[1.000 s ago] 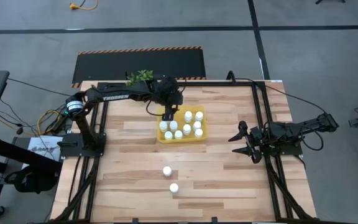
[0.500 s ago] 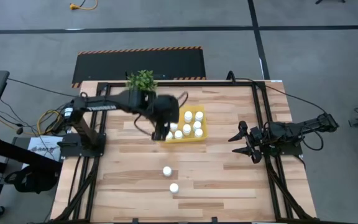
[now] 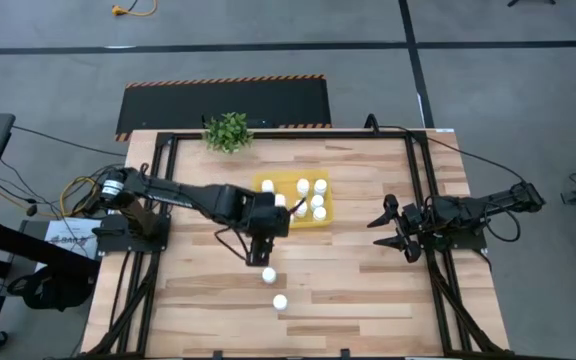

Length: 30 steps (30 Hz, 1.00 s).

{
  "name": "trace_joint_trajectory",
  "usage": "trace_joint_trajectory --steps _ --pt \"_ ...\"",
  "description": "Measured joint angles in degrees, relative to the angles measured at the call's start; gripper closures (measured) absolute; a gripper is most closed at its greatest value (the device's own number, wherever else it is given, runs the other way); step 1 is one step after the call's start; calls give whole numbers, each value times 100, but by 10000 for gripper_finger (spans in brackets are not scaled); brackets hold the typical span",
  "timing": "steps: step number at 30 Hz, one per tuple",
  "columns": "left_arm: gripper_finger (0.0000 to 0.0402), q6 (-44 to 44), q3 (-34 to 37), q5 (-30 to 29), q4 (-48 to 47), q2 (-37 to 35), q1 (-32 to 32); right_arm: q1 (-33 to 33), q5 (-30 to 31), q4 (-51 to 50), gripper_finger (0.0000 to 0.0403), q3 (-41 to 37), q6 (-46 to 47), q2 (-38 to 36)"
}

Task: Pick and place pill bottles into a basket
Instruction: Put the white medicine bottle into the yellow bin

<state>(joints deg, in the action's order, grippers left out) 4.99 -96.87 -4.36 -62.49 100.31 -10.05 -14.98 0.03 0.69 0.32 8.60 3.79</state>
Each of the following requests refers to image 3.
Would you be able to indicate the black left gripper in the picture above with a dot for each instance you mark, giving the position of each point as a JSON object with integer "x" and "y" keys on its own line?
{"x": 268, "y": 217}

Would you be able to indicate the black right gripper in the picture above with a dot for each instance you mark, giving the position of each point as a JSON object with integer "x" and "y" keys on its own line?
{"x": 422, "y": 222}

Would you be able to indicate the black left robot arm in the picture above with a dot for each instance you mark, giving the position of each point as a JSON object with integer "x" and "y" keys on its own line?
{"x": 178, "y": 192}

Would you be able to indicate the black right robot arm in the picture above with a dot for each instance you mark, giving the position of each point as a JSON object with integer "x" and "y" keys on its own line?
{"x": 493, "y": 202}

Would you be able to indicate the yellow translucent plastic basket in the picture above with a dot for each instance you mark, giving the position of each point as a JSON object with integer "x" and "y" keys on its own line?
{"x": 288, "y": 187}

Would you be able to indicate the green potted plant white pot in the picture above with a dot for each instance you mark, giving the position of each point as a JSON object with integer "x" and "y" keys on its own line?
{"x": 228, "y": 132}

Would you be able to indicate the black hazard striped floor mat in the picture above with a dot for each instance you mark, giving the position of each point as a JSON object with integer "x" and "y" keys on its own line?
{"x": 218, "y": 105}

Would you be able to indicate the white printed sheet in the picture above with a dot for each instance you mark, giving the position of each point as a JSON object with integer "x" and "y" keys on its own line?
{"x": 68, "y": 235}

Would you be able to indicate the black bag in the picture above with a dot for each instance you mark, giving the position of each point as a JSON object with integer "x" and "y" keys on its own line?
{"x": 48, "y": 292}

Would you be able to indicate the black desk beam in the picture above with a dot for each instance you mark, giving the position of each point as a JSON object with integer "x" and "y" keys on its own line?
{"x": 28, "y": 245}

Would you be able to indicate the black tripod foot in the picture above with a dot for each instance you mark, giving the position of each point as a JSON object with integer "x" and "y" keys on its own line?
{"x": 530, "y": 2}

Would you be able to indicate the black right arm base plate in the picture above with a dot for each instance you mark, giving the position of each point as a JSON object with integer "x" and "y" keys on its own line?
{"x": 468, "y": 244}

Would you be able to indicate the black edge bracket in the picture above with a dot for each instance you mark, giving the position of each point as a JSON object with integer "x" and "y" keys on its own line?
{"x": 345, "y": 355}
{"x": 216, "y": 355}

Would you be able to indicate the black aluminium table frame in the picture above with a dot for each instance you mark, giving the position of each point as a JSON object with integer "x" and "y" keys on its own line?
{"x": 318, "y": 134}

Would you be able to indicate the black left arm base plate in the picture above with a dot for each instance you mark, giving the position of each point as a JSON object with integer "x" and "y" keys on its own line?
{"x": 118, "y": 245}

